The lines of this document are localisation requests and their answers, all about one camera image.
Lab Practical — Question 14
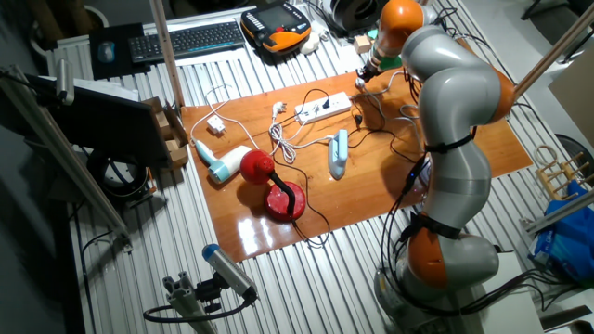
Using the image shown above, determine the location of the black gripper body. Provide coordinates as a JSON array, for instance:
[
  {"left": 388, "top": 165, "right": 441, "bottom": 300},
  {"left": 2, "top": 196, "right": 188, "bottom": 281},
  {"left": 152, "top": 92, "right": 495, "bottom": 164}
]
[{"left": 360, "top": 62, "right": 381, "bottom": 81}]

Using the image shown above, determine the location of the white power strip cord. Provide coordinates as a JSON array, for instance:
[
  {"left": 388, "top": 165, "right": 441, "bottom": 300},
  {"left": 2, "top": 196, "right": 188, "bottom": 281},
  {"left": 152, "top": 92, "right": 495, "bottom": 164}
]
[{"left": 350, "top": 69, "right": 426, "bottom": 152}]

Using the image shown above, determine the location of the black lamp cord with plug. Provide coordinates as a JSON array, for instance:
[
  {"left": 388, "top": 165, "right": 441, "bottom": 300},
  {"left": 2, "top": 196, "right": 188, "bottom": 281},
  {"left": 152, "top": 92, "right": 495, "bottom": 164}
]
[{"left": 271, "top": 87, "right": 331, "bottom": 249}]

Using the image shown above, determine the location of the braided cord with white plug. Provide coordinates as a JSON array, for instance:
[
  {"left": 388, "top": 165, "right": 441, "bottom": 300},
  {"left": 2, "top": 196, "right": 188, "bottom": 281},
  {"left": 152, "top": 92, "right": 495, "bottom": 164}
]
[{"left": 267, "top": 101, "right": 335, "bottom": 166}]

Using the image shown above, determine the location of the white power strip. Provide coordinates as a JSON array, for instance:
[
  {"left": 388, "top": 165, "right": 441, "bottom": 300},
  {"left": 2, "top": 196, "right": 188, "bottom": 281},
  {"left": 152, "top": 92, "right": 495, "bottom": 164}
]
[{"left": 294, "top": 91, "right": 353, "bottom": 124}]

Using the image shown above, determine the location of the white square plug adapter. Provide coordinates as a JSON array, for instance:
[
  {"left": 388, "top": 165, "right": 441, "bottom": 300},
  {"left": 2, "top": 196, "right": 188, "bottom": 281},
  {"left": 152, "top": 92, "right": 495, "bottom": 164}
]
[{"left": 206, "top": 114, "right": 227, "bottom": 135}]

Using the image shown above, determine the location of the small wooden cube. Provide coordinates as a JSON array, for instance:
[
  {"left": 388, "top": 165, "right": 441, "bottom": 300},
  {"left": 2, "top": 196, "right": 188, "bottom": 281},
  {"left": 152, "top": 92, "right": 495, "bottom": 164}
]
[{"left": 353, "top": 34, "right": 373, "bottom": 55}]

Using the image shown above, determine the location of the white rounded lump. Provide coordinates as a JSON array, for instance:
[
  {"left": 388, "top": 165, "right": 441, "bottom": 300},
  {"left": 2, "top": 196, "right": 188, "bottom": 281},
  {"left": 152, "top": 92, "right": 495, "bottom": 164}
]
[{"left": 299, "top": 32, "right": 321, "bottom": 56}]

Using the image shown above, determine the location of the black filament spool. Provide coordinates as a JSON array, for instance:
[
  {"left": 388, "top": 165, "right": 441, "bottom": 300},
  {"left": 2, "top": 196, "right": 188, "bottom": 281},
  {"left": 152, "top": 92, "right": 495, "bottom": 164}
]
[{"left": 329, "top": 0, "right": 387, "bottom": 32}]

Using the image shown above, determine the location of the light blue travel iron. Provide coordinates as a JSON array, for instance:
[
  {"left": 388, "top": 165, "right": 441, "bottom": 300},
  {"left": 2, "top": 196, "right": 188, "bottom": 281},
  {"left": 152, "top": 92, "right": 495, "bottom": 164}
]
[{"left": 327, "top": 128, "right": 350, "bottom": 181}]

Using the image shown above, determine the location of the black orange teach pendant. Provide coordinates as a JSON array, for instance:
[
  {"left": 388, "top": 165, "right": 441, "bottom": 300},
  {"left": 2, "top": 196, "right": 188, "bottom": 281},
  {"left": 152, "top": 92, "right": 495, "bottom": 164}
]
[{"left": 239, "top": 1, "right": 313, "bottom": 55}]

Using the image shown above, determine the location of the orange wooden board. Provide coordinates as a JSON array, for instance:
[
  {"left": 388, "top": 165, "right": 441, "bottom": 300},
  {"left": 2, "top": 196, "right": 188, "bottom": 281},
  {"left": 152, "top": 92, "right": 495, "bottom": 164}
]
[{"left": 180, "top": 47, "right": 535, "bottom": 264}]

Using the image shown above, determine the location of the red desk lamp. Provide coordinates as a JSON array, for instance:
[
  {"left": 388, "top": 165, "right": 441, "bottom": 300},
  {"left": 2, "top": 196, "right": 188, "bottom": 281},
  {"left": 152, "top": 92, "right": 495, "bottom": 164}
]
[{"left": 239, "top": 148, "right": 308, "bottom": 223}]

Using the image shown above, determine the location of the white blue hair dryer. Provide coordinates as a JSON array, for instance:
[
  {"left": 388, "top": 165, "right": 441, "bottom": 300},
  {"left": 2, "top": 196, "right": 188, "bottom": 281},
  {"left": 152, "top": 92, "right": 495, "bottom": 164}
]
[{"left": 192, "top": 137, "right": 252, "bottom": 185}]

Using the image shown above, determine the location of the black keyboard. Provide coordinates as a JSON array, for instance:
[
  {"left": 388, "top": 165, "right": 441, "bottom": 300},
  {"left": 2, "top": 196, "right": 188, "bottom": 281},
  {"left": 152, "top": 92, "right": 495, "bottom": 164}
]
[{"left": 128, "top": 20, "right": 246, "bottom": 65}]

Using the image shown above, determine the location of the brown cardboard sheet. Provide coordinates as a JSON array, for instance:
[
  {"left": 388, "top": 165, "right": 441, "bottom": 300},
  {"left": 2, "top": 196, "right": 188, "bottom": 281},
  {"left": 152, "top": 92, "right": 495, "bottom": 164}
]
[{"left": 548, "top": 44, "right": 594, "bottom": 149}]

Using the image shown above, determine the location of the black office chair base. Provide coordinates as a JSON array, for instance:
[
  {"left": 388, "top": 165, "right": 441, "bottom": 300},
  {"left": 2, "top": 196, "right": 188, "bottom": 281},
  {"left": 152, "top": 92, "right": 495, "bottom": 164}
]
[{"left": 520, "top": 0, "right": 594, "bottom": 65}]

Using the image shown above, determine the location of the wooden peg rack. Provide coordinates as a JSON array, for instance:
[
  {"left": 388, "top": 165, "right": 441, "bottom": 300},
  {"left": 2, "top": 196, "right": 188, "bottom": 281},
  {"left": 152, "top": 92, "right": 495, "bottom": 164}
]
[{"left": 534, "top": 151, "right": 594, "bottom": 201}]

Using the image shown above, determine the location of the black mouse pad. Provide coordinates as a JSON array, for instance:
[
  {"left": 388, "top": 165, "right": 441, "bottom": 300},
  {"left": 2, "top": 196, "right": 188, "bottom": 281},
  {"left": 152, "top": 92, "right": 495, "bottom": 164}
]
[{"left": 88, "top": 22, "right": 152, "bottom": 81}]

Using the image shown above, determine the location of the black monitor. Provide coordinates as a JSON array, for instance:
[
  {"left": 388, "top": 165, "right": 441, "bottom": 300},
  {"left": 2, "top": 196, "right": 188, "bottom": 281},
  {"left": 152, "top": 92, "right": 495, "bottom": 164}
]
[{"left": 25, "top": 73, "right": 172, "bottom": 169}]

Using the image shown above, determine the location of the grey computer mouse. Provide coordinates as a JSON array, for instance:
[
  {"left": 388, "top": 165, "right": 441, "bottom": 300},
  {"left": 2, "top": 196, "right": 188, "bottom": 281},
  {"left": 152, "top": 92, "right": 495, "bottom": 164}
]
[{"left": 97, "top": 40, "right": 116, "bottom": 64}]

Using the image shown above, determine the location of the blue plastic bag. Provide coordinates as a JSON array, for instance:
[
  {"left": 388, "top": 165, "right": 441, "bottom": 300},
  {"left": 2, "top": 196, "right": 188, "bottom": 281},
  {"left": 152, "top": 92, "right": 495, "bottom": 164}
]
[{"left": 528, "top": 179, "right": 594, "bottom": 284}]

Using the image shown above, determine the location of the short aluminium profile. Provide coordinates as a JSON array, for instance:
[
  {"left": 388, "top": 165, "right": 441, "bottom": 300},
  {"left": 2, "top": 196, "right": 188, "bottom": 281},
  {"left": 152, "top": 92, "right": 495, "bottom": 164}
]
[{"left": 161, "top": 271, "right": 219, "bottom": 334}]

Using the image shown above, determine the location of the grey cylindrical webcam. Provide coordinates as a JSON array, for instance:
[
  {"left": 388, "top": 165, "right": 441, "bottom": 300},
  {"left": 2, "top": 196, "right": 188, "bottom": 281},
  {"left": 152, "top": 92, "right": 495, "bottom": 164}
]
[{"left": 55, "top": 58, "right": 75, "bottom": 106}]

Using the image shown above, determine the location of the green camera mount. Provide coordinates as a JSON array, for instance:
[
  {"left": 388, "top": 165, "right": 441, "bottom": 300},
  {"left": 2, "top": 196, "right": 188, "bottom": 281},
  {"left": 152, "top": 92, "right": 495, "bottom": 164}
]
[{"left": 378, "top": 54, "right": 404, "bottom": 73}]

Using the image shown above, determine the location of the thin black cord with switch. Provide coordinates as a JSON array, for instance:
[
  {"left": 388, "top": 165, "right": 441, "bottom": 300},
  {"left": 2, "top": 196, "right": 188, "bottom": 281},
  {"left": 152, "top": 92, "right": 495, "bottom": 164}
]
[{"left": 347, "top": 95, "right": 429, "bottom": 165}]

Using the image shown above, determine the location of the light wooden post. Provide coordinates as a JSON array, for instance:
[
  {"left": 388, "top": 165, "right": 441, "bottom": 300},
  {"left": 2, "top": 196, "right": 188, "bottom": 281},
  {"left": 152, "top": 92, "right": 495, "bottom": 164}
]
[
  {"left": 148, "top": 0, "right": 186, "bottom": 110},
  {"left": 512, "top": 2, "right": 594, "bottom": 98}
]

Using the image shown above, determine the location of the beige rope ring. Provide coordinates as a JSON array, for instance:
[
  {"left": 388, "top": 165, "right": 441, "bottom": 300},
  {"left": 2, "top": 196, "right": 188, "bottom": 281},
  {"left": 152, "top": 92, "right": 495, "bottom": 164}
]
[{"left": 533, "top": 144, "right": 561, "bottom": 168}]

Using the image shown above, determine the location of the grey camera with blue tip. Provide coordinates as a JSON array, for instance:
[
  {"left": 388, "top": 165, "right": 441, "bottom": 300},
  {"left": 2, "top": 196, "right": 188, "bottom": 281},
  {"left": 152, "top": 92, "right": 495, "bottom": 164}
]
[{"left": 201, "top": 243, "right": 259, "bottom": 302}]

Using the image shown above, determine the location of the aluminium frame beam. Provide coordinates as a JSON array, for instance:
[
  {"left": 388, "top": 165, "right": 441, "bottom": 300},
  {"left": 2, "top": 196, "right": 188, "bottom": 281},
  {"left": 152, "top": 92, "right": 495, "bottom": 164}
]
[
  {"left": 0, "top": 64, "right": 134, "bottom": 251},
  {"left": 519, "top": 187, "right": 594, "bottom": 236}
]

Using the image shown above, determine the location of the black camera bracket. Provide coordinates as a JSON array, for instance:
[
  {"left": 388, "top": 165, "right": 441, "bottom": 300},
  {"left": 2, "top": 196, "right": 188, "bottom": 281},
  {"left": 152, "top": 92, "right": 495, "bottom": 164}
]
[{"left": 194, "top": 273, "right": 225, "bottom": 314}]

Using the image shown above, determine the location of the black cable reel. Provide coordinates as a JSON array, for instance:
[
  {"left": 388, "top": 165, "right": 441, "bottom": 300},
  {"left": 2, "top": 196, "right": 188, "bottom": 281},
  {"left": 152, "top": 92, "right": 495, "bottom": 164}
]
[{"left": 86, "top": 148, "right": 157, "bottom": 203}]

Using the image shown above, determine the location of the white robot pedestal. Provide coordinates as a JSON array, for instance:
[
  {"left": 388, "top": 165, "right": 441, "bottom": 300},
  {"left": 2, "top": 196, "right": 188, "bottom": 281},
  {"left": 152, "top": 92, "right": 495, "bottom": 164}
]
[{"left": 471, "top": 252, "right": 544, "bottom": 334}]

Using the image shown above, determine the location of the black camera cable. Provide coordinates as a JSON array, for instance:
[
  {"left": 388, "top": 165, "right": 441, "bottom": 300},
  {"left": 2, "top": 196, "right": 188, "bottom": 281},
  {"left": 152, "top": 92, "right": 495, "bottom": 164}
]
[{"left": 142, "top": 296, "right": 255, "bottom": 324}]

